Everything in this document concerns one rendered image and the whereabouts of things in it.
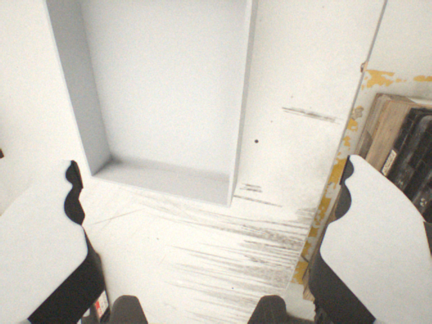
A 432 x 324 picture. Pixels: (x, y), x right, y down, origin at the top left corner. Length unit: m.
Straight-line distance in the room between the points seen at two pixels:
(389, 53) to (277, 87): 0.80
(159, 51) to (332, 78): 0.19
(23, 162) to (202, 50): 0.42
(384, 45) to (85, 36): 0.91
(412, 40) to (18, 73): 1.07
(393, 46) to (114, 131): 0.93
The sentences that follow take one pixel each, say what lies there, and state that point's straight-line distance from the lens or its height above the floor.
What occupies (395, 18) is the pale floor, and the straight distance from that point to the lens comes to 1.02.
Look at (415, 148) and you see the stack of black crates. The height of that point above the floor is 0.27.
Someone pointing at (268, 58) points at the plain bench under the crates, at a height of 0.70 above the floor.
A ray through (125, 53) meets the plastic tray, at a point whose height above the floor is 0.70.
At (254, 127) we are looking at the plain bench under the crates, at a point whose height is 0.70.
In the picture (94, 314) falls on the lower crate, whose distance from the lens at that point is 0.76.
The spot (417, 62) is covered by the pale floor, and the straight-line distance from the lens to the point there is 1.07.
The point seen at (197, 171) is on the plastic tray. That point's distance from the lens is 0.32.
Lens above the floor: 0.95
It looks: 56 degrees down
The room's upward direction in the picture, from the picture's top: 154 degrees counter-clockwise
